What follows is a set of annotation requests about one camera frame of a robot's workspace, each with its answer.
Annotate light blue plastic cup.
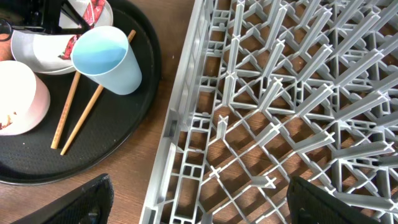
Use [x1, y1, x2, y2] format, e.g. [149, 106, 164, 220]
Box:
[70, 25, 143, 96]

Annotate round black serving tray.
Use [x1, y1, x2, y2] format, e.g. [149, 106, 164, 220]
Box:
[1, 0, 162, 185]

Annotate red snack wrapper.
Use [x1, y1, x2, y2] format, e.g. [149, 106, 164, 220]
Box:
[58, 0, 106, 60]

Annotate left wooden chopstick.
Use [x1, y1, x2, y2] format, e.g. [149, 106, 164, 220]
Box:
[50, 71, 81, 149]

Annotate wooden chopstick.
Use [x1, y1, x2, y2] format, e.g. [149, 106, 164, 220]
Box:
[50, 71, 81, 149]
[60, 29, 137, 156]

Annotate grey round plate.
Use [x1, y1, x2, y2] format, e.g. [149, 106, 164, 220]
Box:
[11, 0, 113, 75]

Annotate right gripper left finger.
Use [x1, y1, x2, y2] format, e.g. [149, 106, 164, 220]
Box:
[12, 174, 114, 224]

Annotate food scraps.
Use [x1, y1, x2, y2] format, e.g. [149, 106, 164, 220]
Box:
[0, 112, 17, 130]

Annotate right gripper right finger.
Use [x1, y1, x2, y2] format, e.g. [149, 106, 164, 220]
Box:
[287, 176, 379, 224]

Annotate pink bowl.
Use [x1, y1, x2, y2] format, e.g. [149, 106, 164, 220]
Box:
[1, 60, 50, 136]

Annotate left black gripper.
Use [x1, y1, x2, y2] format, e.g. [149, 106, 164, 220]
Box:
[1, 0, 91, 34]

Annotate right wooden chopstick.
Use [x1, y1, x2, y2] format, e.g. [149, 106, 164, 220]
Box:
[60, 29, 137, 156]

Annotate grey dishwasher rack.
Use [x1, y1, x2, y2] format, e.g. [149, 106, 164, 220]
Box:
[140, 1, 397, 223]

